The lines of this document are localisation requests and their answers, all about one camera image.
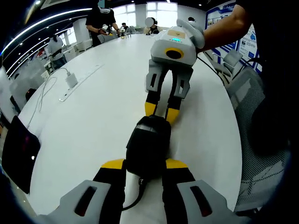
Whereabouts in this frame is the white charger plug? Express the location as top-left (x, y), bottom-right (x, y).
top-left (64, 72), bottom-right (79, 89)

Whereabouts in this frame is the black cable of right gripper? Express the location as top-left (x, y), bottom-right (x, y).
top-left (197, 53), bottom-right (231, 86)

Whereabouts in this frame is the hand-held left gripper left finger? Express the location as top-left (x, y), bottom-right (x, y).
top-left (35, 158), bottom-right (127, 224)

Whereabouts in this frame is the blue wall poster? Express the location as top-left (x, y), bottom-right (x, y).
top-left (206, 0), bottom-right (263, 74)

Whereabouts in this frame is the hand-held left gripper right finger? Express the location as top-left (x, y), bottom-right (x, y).
top-left (162, 158), bottom-right (251, 224)

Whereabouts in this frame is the grey mesh office chair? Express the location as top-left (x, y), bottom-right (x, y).
top-left (226, 67), bottom-right (294, 213)

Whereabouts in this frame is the white charger cable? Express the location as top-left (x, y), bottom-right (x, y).
top-left (27, 67), bottom-right (71, 129)

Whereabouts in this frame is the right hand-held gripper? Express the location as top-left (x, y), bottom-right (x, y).
top-left (144, 18), bottom-right (206, 125)

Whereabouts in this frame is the person's right forearm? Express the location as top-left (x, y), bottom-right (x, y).
top-left (202, 4), bottom-right (253, 53)

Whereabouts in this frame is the table socket strip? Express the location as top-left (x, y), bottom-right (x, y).
top-left (58, 63), bottom-right (105, 102)

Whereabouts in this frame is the person's body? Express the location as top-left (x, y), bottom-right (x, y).
top-left (233, 0), bottom-right (299, 161)

